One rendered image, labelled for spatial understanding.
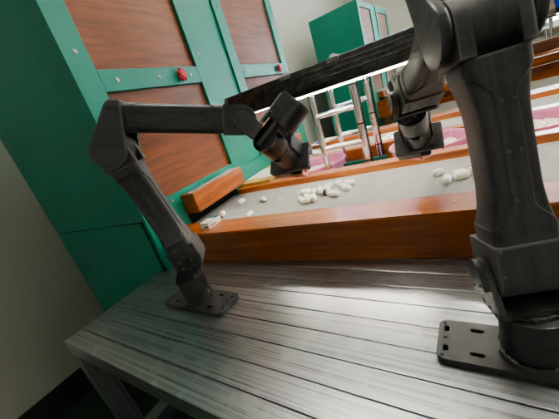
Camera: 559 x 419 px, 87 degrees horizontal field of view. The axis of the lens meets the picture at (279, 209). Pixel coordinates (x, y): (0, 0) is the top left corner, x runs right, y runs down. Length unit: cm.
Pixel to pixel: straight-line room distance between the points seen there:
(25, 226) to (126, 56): 103
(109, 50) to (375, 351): 101
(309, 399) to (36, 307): 158
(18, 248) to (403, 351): 167
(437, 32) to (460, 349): 37
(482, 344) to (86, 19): 113
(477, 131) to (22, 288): 181
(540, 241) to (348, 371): 28
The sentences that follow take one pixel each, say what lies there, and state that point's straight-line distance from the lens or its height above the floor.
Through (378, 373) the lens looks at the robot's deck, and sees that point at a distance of 47.
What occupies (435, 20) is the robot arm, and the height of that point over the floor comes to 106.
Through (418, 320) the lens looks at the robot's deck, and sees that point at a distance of 53.
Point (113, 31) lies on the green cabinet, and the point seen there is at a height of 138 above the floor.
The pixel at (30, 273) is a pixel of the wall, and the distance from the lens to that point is 184.
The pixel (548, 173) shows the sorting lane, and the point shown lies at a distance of 84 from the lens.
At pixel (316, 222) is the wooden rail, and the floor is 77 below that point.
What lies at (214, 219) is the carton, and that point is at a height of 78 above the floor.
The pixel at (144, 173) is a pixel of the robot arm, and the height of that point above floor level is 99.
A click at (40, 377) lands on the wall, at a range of 196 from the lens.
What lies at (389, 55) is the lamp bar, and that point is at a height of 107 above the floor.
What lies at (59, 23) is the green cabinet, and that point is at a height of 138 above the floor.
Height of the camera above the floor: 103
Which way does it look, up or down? 18 degrees down
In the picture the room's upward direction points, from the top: 18 degrees counter-clockwise
